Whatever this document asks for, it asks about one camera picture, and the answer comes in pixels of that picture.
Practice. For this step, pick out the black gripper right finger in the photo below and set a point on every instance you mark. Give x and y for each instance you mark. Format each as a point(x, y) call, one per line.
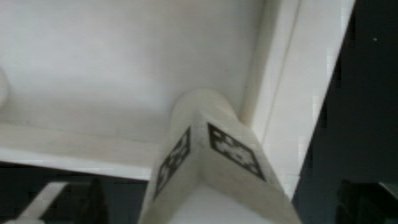
point(367, 203)

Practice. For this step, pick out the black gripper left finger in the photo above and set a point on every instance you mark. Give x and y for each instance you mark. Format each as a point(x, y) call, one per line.
point(68, 204)

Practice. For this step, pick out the white table leg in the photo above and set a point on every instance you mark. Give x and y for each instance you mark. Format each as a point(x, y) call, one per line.
point(214, 185)

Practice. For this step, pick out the white square table top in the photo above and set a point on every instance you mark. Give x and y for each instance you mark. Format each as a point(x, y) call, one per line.
point(104, 57)

